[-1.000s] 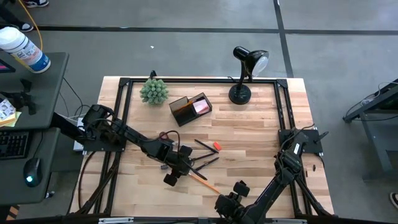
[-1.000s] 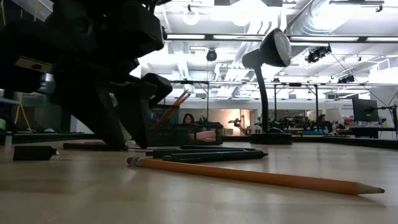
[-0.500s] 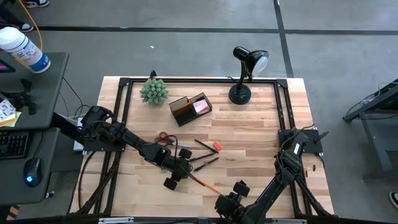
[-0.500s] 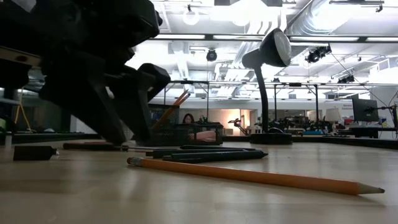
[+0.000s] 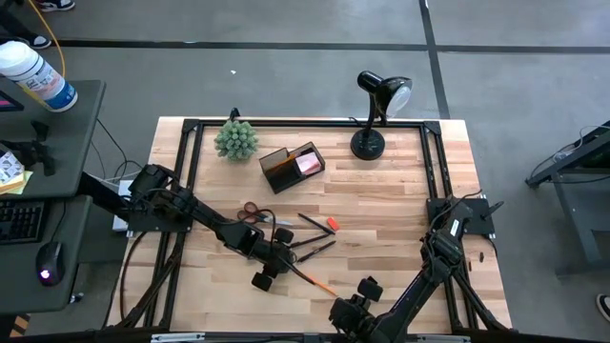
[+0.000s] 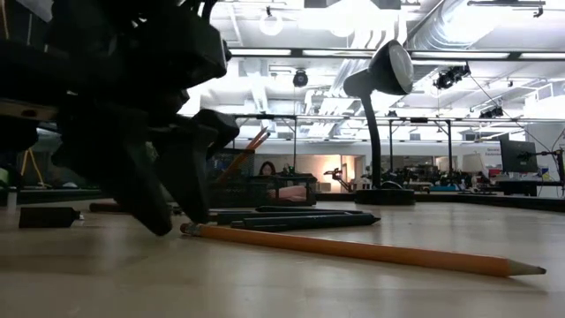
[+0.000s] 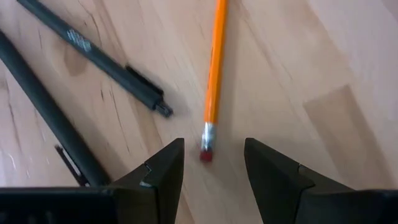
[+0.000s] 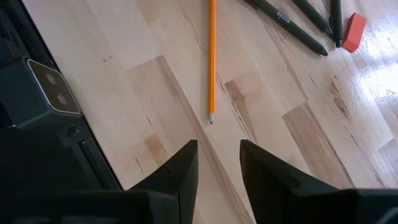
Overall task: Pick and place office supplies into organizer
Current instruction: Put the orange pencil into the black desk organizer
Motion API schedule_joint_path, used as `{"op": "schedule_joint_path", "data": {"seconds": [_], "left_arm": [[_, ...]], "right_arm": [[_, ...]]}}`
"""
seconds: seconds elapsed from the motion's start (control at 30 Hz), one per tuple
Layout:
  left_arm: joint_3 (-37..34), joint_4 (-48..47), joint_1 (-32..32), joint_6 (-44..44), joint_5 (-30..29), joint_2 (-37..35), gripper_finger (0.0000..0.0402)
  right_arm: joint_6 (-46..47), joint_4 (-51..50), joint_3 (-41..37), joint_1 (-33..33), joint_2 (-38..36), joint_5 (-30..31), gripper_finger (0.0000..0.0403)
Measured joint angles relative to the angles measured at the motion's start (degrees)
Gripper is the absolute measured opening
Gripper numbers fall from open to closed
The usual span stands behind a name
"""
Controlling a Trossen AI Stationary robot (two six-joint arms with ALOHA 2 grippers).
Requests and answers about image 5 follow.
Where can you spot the black desk lamp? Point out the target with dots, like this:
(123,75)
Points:
(368,145)

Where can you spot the black pen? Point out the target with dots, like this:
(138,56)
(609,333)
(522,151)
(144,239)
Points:
(316,251)
(316,223)
(312,240)

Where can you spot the green artificial potted plant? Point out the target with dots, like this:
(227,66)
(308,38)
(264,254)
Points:
(236,140)

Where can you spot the black keyboard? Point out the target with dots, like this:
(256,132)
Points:
(19,221)

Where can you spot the black mesh desk organizer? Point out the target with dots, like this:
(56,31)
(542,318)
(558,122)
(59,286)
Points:
(286,183)

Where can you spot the black aluminium table frame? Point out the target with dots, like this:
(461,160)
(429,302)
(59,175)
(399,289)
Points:
(286,123)

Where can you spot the white power box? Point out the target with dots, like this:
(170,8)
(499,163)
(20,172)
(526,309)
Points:
(119,224)

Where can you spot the yellow sticky note stack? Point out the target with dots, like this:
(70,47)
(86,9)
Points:
(21,183)

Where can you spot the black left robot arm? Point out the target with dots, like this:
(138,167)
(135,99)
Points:
(205,216)

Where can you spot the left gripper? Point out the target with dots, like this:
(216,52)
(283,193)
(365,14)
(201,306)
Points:
(274,259)

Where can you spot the red eraser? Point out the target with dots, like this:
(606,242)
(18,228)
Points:
(332,224)

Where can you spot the pink sticky note pad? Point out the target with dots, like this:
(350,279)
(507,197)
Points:
(309,163)

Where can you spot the black monitor stand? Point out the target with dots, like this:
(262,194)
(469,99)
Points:
(35,152)

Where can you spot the white wipes canister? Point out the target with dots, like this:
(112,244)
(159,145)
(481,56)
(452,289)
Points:
(33,71)

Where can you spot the black computer mouse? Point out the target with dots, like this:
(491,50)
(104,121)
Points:
(50,259)

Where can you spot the silver frame bracket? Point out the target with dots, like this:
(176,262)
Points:
(176,337)
(443,338)

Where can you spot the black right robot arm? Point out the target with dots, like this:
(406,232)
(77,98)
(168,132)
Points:
(438,252)

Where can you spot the black metal table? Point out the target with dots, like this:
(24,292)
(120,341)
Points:
(572,190)

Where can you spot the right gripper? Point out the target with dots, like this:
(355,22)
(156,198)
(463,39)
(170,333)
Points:
(350,316)

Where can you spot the side desk monitor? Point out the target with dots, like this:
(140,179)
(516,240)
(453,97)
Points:
(7,102)

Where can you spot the black side desk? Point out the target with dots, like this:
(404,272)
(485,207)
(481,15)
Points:
(71,133)

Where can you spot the yellow black hazard tape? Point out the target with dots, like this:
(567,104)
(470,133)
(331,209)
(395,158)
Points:
(20,326)

